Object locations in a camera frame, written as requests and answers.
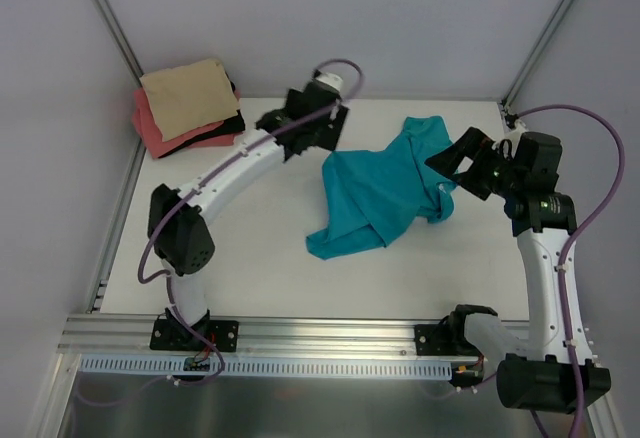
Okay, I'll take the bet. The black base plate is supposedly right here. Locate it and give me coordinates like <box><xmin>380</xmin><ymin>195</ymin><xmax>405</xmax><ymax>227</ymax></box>
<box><xmin>413</xmin><ymin>324</ymin><xmax>480</xmax><ymax>357</ymax></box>
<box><xmin>149</xmin><ymin>315</ymin><xmax>239</xmax><ymax>353</ymax></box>

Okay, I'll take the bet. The aluminium frame post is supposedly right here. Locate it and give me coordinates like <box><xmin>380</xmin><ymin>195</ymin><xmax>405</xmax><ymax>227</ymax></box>
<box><xmin>500</xmin><ymin>0</ymin><xmax>579</xmax><ymax>109</ymax></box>
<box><xmin>92</xmin><ymin>0</ymin><xmax>143</xmax><ymax>85</ymax></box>

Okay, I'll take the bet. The pink folded t shirt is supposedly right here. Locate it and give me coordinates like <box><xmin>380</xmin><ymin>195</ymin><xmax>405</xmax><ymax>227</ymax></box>
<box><xmin>131</xmin><ymin>88</ymin><xmax>237</xmax><ymax>160</ymax></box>

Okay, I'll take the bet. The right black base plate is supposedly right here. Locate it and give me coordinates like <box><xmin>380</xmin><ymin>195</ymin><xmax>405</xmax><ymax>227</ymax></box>
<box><xmin>413</xmin><ymin>324</ymin><xmax>480</xmax><ymax>357</ymax></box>

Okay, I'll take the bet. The black folded t shirt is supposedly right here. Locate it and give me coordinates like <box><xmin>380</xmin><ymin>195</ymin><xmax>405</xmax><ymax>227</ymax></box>
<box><xmin>169</xmin><ymin>75</ymin><xmax>247</xmax><ymax>152</ymax></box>

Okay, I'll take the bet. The white slotted cable duct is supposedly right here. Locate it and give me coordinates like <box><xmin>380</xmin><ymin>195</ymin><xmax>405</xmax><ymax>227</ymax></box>
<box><xmin>79</xmin><ymin>354</ymin><xmax>453</xmax><ymax>381</ymax></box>

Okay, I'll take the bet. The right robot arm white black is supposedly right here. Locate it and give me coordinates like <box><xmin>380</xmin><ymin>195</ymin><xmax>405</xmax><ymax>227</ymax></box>
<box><xmin>425</xmin><ymin>127</ymin><xmax>611</xmax><ymax>414</ymax></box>

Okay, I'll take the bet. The teal t shirt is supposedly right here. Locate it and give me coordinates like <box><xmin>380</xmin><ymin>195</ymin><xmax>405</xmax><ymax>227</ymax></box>
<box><xmin>306</xmin><ymin>116</ymin><xmax>456</xmax><ymax>260</ymax></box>

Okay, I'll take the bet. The left aluminium frame post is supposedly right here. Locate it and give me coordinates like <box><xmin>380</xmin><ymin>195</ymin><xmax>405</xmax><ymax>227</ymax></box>
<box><xmin>92</xmin><ymin>0</ymin><xmax>143</xmax><ymax>85</ymax></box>

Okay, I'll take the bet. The right aluminium frame post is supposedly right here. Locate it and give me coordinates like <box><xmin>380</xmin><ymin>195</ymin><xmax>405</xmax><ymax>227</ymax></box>
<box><xmin>500</xmin><ymin>0</ymin><xmax>579</xmax><ymax>109</ymax></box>

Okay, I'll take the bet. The beige folded t shirt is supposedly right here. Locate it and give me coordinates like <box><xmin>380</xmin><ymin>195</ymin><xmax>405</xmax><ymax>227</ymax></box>
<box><xmin>141</xmin><ymin>58</ymin><xmax>240</xmax><ymax>141</ymax></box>

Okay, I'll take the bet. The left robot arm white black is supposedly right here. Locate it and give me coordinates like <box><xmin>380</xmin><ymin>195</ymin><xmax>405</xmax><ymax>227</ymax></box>
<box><xmin>138</xmin><ymin>71</ymin><xmax>349</xmax><ymax>350</ymax></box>

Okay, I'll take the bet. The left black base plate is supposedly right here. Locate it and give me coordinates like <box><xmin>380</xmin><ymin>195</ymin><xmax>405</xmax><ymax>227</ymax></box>
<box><xmin>149</xmin><ymin>315</ymin><xmax>239</xmax><ymax>353</ymax></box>

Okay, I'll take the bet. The aluminium mounting rail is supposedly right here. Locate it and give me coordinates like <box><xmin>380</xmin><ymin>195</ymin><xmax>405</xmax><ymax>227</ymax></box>
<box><xmin>57</xmin><ymin>313</ymin><xmax>418</xmax><ymax>360</ymax></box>

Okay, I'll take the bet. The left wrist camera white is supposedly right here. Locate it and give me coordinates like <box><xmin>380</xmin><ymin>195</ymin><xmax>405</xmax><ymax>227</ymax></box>
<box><xmin>313</xmin><ymin>71</ymin><xmax>344</xmax><ymax>94</ymax></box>

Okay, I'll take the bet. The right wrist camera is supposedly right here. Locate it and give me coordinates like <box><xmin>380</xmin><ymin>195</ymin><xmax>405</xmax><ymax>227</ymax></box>
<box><xmin>503</xmin><ymin>113</ymin><xmax>528</xmax><ymax>143</ymax></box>

